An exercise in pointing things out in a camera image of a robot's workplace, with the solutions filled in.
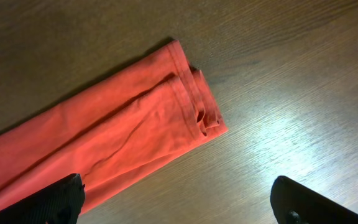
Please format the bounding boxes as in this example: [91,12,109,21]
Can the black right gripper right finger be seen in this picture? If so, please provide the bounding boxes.
[270,175,358,224]

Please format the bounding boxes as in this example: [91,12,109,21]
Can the orange t-shirt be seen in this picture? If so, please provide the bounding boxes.
[0,40,227,212]

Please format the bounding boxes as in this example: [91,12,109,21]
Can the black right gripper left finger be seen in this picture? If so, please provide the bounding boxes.
[0,174,85,224]

